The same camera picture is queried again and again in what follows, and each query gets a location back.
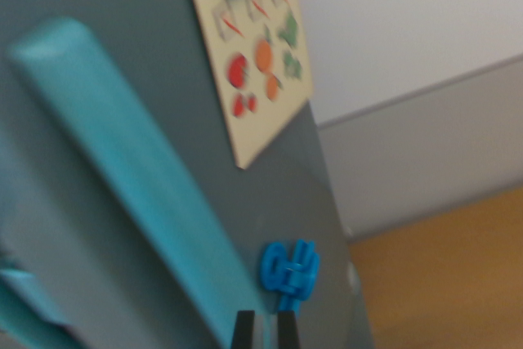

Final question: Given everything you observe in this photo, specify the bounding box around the teal handle on note door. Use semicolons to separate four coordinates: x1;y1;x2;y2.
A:
4;16;266;349

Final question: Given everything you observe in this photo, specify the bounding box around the blue round hook magnet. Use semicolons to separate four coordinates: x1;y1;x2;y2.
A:
257;239;321;313

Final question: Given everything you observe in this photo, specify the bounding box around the cream fruit shopping list card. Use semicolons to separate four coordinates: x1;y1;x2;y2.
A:
188;0;314;171

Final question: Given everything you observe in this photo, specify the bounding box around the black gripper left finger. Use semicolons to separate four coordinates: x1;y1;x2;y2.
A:
231;310;257;349

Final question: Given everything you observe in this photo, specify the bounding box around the grey fridge door with display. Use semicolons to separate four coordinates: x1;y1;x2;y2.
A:
0;111;87;349

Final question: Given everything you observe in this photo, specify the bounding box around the teal handle on display door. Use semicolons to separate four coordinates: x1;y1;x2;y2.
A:
0;266;70;349

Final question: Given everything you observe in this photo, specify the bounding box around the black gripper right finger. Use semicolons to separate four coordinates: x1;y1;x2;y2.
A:
275;310;302;349

